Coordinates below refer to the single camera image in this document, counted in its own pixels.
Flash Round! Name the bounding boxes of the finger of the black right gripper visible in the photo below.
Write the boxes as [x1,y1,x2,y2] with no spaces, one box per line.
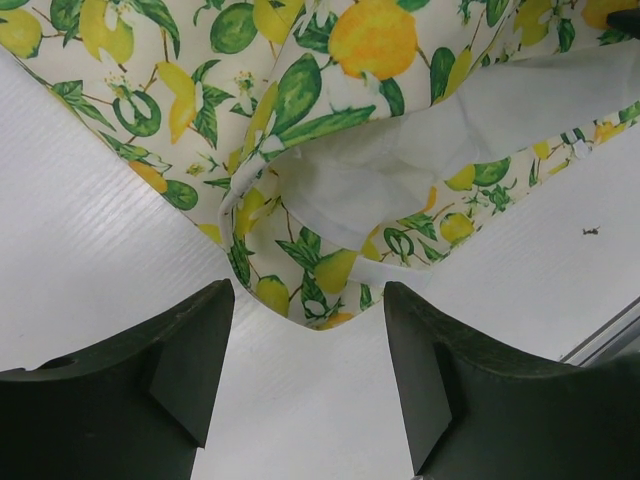
[606,7,640,30]

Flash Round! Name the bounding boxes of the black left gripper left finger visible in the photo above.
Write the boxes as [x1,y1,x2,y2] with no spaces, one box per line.
[1,280,235,479]

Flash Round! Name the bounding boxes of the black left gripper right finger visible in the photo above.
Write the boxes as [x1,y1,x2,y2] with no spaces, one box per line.
[384,282,639,479]

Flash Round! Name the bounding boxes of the lemon print skirt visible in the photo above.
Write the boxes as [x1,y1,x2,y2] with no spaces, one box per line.
[1,1,639,330]

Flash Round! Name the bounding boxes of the aluminium extrusion rail frame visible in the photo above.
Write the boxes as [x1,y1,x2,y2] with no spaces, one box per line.
[560,298,639,367]

